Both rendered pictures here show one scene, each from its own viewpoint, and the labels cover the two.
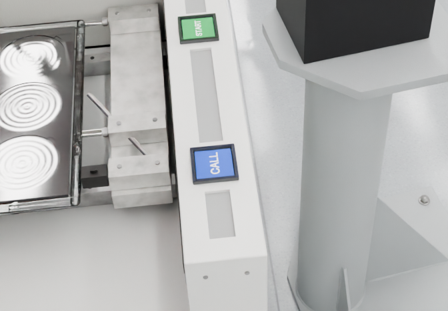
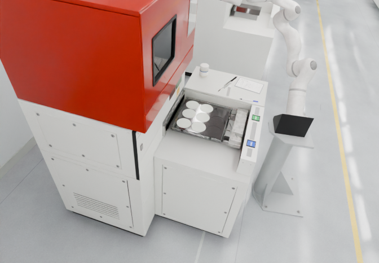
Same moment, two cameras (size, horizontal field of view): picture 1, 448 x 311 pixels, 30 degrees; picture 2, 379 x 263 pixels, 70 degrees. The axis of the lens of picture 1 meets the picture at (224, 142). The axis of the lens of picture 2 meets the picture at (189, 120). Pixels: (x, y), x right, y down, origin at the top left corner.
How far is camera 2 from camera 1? 0.72 m
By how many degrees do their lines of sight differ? 13
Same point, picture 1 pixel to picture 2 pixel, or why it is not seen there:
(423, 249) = (287, 189)
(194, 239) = (243, 154)
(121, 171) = (232, 139)
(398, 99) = (295, 153)
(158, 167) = (239, 140)
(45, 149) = (218, 130)
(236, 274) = (248, 164)
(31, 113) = (217, 122)
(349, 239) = (270, 177)
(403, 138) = (292, 162)
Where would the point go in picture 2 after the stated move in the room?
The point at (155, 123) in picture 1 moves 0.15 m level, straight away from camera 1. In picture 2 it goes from (241, 132) to (243, 118)
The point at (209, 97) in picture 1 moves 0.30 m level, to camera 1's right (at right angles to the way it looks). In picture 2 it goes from (254, 131) to (300, 145)
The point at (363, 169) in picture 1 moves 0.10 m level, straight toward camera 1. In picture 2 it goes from (279, 161) to (275, 169)
